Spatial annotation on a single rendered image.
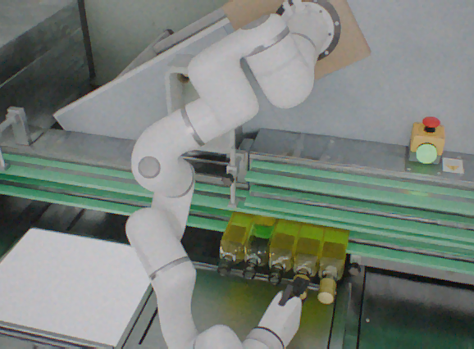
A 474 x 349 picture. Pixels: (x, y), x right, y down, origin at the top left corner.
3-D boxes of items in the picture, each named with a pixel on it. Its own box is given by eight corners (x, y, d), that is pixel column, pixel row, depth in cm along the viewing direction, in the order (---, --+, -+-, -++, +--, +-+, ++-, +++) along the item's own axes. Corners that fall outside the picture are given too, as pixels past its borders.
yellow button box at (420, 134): (408, 145, 140) (407, 160, 134) (414, 119, 135) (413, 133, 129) (438, 148, 138) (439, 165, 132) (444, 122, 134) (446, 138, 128)
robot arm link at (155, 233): (215, 234, 101) (234, 237, 116) (161, 138, 106) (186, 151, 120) (141, 279, 103) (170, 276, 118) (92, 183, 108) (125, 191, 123)
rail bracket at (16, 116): (30, 136, 166) (-16, 178, 148) (17, 83, 156) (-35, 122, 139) (45, 138, 165) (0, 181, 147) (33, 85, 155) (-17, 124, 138)
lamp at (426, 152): (414, 157, 133) (414, 164, 130) (418, 141, 130) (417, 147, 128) (435, 160, 132) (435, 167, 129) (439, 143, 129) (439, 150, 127)
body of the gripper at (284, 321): (280, 370, 111) (303, 331, 119) (282, 337, 105) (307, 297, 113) (246, 355, 114) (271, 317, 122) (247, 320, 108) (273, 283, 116)
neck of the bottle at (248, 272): (247, 264, 129) (241, 278, 125) (247, 254, 127) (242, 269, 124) (259, 266, 129) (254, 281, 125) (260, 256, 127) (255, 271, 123)
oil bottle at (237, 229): (240, 210, 149) (217, 265, 132) (239, 192, 145) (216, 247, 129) (261, 213, 147) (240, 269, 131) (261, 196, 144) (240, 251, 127)
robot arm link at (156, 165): (197, 114, 117) (138, 146, 119) (175, 96, 104) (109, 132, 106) (224, 172, 114) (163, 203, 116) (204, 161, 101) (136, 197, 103)
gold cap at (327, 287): (319, 287, 124) (316, 302, 121) (320, 276, 122) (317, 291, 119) (335, 290, 123) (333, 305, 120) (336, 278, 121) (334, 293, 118)
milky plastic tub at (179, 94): (181, 130, 154) (170, 147, 148) (175, 53, 142) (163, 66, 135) (242, 138, 151) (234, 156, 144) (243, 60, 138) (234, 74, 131)
